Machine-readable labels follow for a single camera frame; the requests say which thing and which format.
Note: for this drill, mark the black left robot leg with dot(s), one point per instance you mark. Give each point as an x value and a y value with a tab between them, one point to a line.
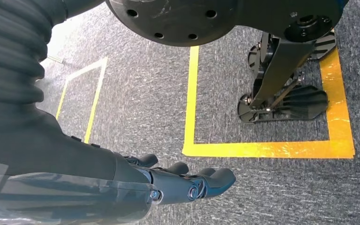
324	46

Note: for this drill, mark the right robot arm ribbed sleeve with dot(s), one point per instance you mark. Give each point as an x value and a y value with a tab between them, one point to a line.
12	46

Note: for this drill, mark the black robot waist disc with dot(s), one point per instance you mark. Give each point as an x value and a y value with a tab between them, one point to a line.
173	18

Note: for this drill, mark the yellow floor tape square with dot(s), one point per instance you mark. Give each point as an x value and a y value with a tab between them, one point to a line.
260	149
95	102

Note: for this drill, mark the black right robot leg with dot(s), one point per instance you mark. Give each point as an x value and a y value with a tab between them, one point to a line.
304	104

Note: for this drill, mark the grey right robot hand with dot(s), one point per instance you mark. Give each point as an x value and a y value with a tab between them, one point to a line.
59	155

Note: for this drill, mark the black robot leg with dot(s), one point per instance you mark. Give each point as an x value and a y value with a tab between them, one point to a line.
324	46
304	104

